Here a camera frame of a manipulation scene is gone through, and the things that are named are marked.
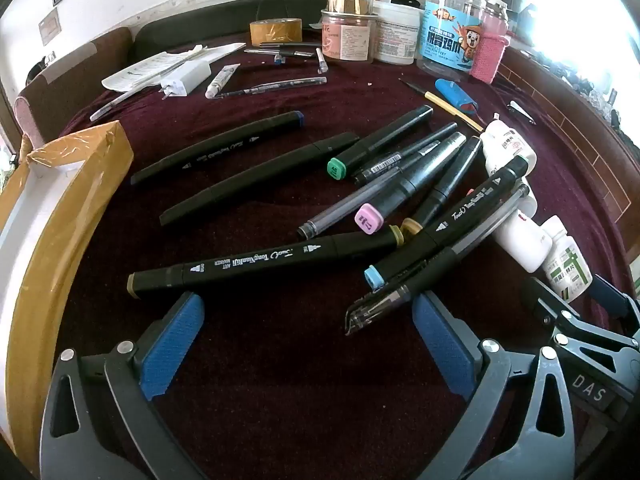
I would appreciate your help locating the white bottle green label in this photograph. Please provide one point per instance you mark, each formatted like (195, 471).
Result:
(567, 260)

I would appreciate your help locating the beige wall plate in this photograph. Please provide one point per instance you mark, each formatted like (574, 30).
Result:
(50, 27)

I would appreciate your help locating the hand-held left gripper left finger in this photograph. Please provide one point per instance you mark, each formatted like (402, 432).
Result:
(170, 345)

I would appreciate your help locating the yellow pencil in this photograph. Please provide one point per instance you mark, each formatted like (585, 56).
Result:
(450, 107)

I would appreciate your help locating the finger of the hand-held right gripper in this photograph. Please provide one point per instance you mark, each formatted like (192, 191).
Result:
(612, 298)
(537, 296)

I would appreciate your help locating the small white tube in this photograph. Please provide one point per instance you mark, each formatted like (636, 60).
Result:
(222, 81)

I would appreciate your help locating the gold foil tape roll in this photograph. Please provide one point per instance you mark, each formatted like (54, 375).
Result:
(350, 5)

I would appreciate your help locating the brown packing tape roll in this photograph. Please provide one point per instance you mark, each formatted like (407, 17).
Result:
(276, 32)

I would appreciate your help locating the clear jar blue label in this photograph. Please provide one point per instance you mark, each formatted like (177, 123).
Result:
(450, 25)

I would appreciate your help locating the white bottle red label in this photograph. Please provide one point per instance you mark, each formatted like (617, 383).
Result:
(510, 147)

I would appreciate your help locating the blue battery pack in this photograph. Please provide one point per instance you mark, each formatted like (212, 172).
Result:
(452, 94)

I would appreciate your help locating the black gel pen clear tip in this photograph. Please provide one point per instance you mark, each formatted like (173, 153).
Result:
(450, 265)

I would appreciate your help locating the metal nail clipper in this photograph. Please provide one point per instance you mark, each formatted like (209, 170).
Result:
(520, 111)

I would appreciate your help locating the white nozzle bottle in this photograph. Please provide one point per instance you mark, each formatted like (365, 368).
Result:
(522, 240)

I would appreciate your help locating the black marker pink cap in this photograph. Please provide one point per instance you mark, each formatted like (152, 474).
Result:
(368, 218)

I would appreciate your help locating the clear grey barrel pen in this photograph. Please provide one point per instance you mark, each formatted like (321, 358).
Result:
(345, 207)

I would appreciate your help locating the black marker light blue cap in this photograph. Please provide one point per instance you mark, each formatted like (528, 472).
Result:
(465, 210)

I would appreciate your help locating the brick pattern panel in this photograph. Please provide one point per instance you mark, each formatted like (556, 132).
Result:
(570, 125)

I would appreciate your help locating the black marker tan cap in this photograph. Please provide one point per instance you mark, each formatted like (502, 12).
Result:
(452, 180)

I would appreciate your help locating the silver black pen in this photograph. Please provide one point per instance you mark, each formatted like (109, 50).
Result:
(277, 53)

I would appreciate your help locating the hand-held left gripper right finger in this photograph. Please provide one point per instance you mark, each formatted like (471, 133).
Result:
(440, 345)

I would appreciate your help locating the printed paper sheets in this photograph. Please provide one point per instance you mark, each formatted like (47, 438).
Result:
(140, 70)

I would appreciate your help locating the plain black marker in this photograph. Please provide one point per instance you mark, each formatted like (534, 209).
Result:
(260, 177)

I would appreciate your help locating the black marker green cap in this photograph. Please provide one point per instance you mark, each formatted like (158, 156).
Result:
(380, 135)

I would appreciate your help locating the dark red tablecloth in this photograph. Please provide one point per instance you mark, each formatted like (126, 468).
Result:
(275, 390)

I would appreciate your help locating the white plastic tub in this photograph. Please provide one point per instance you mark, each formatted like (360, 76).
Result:
(397, 35)

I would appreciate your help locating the long black marker olive caps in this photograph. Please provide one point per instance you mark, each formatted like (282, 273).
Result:
(260, 260)

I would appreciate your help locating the brown cushion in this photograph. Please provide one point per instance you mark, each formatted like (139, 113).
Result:
(70, 75)

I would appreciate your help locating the short white pen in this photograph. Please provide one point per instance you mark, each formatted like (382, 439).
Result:
(322, 60)

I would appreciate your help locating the dark sofa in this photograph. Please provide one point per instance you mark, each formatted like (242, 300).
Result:
(200, 20)

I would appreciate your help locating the clear white pen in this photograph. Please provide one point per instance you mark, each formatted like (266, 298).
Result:
(112, 105)

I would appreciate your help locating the thin black pen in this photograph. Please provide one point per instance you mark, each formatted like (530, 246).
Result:
(400, 155)
(275, 87)

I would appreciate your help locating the taped cardboard box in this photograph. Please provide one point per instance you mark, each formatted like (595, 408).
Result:
(65, 220)

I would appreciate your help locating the black marker dark blue cap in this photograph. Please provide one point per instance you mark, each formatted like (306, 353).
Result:
(215, 147)

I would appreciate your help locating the bottle in pink knitted sleeve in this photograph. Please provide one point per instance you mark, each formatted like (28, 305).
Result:
(490, 45)

